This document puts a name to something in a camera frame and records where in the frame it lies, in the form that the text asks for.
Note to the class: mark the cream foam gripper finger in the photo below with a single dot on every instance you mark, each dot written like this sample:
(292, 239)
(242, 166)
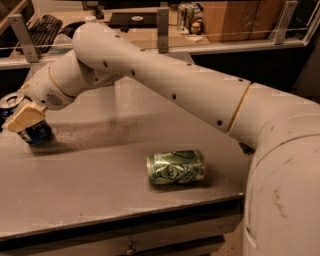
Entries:
(25, 116)

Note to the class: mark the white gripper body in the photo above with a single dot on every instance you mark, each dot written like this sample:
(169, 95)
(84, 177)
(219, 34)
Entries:
(44, 89)

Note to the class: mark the blue Pepsi can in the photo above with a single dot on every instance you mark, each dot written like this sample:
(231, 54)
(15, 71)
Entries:
(33, 135)

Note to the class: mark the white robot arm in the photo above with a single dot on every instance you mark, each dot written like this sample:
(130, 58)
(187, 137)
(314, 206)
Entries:
(282, 205)

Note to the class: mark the green crushed soda can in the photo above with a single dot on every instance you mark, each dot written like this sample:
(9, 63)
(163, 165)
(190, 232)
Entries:
(177, 167)

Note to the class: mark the black computer keyboard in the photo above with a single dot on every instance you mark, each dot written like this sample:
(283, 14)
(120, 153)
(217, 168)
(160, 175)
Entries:
(44, 31)

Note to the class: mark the black computer mouse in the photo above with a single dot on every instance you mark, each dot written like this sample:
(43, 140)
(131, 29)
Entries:
(70, 29)

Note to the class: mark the clear plastic water bottle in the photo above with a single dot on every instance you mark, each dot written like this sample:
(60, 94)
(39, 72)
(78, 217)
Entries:
(90, 19)

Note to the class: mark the black closed laptop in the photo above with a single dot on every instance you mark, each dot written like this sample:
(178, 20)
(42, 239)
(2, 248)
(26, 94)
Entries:
(133, 20)

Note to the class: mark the glass jar on desk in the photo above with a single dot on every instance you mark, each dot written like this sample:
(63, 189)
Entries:
(185, 17)

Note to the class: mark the small round brown object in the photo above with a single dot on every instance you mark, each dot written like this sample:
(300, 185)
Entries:
(196, 28)

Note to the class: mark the brown cardboard box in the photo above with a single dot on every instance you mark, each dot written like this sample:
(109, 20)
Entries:
(226, 21)

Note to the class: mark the left metal partition bracket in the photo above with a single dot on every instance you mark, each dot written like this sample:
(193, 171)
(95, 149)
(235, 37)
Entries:
(22, 33)

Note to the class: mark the metal partition bracket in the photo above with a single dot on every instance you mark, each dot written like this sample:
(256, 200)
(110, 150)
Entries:
(280, 30)
(162, 29)
(22, 33)

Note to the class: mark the middle metal partition bracket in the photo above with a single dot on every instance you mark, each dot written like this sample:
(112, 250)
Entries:
(162, 29)

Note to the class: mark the grey drawer with handle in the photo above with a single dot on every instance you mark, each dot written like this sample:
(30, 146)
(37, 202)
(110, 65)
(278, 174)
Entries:
(190, 232)

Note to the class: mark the right metal partition bracket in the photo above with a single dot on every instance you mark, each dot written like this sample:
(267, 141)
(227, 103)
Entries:
(280, 30)

